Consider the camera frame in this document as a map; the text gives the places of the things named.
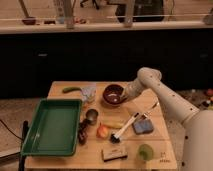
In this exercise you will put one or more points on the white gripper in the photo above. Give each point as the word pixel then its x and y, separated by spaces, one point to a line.
pixel 132 90

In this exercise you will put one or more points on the dark red bowl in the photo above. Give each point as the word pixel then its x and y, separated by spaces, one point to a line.
pixel 112 95

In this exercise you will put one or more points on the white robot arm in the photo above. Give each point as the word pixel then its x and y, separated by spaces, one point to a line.
pixel 198 124

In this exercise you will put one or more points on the green plastic tray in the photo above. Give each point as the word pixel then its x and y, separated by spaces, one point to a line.
pixel 54 128

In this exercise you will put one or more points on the metal fork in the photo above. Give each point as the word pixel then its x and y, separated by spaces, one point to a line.
pixel 146 114

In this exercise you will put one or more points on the yellow banana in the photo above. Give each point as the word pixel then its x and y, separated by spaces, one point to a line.
pixel 113 125

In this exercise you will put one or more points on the blue sponge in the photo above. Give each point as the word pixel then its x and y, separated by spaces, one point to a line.
pixel 143 127

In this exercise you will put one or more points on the crumpled blue-white cloth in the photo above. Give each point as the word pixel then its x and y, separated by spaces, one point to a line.
pixel 88 93

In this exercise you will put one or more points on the wooden table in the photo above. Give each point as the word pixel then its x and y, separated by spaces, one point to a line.
pixel 89 156

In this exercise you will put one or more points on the small metal cup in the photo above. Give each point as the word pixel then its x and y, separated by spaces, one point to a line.
pixel 91 116

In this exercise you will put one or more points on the orange-red apple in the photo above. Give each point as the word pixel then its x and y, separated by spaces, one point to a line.
pixel 102 131

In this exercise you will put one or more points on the green cup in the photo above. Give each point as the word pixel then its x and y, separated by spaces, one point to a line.
pixel 145 152

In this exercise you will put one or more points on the green cucumber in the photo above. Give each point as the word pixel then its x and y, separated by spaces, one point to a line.
pixel 70 89

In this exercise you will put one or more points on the dark brown bottle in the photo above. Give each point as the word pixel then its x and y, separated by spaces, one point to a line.
pixel 82 132

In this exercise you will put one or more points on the small wooden block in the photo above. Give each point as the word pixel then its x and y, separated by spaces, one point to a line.
pixel 113 154

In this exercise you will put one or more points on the dark bowl on shelf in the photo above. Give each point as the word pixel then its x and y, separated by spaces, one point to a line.
pixel 29 21

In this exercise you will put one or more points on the white-handled dish brush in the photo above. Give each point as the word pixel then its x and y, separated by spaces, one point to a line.
pixel 115 138

